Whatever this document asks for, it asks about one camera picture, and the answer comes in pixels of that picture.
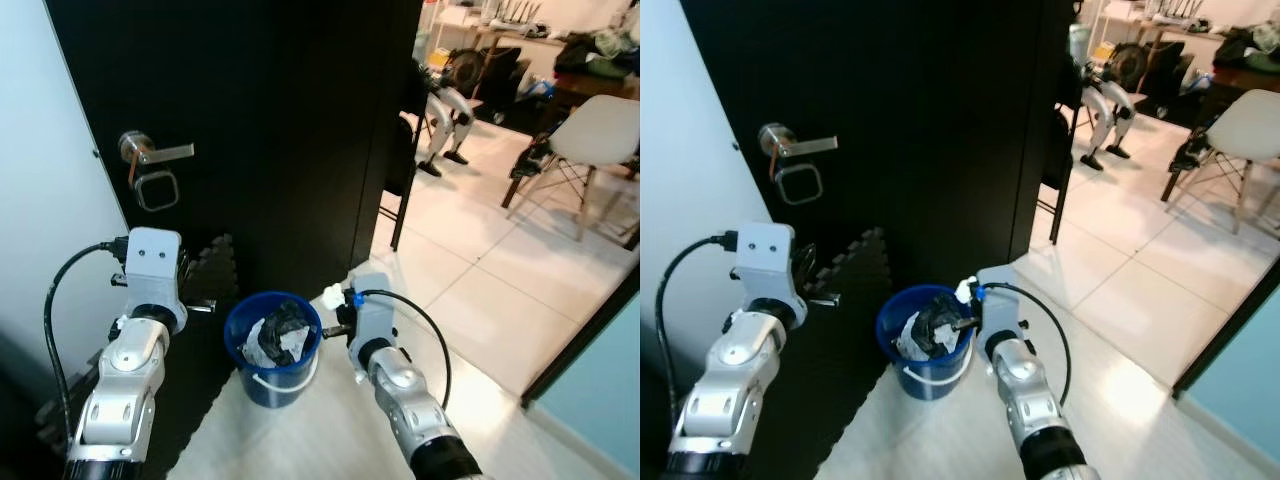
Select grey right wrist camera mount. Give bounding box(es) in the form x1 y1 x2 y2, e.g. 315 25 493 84
350 273 393 351
978 267 1021 343

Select white crumpled paper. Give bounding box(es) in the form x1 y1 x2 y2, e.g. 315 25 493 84
243 320 311 368
895 315 946 361

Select black office chair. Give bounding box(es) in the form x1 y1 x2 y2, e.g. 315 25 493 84
1138 40 1189 103
478 45 533 109

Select dark green black bag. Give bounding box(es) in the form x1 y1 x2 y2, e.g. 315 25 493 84
555 30 641 77
1215 25 1280 71

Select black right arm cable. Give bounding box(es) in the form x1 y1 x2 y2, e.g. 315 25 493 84
980 282 1073 408
350 288 453 411

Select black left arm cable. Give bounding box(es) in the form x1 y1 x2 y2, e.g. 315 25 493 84
655 232 739 441
43 238 131 446

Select small black bag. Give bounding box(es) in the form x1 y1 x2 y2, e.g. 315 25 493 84
1170 135 1213 174
510 140 553 181

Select wooden desk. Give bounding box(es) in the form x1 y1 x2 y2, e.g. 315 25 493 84
1128 18 1216 66
468 22 561 71

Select white black humanoid robot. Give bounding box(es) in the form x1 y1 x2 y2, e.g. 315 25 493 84
418 85 476 178
1075 65 1136 171

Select black metal chair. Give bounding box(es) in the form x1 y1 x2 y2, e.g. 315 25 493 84
1035 105 1076 246
380 108 419 251

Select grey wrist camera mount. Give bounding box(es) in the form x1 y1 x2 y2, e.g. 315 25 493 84
733 222 797 307
122 227 187 319
350 273 393 351
978 267 1021 343

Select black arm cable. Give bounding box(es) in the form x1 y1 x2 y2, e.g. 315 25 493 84
43 238 131 446
980 282 1073 408
655 232 739 441
350 288 453 411

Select black room door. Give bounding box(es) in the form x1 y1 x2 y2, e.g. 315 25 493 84
680 0 1076 301
45 0 426 306

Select white chair wooden legs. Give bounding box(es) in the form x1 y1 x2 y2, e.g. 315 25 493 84
1165 88 1280 236
505 95 641 241

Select rounded square door lock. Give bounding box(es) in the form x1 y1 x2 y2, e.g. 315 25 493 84
777 162 824 206
133 170 181 213

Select blue plastic bucket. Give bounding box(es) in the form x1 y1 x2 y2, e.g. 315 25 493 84
876 285 976 401
223 291 324 409

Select black plastic bag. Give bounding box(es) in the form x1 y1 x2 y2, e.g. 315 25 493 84
258 300 313 351
905 293 966 346

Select silver lever door handle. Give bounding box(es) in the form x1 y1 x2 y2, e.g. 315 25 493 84
118 130 196 166
757 123 839 159

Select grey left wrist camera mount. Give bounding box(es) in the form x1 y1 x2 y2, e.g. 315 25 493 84
733 222 797 307
122 227 187 319

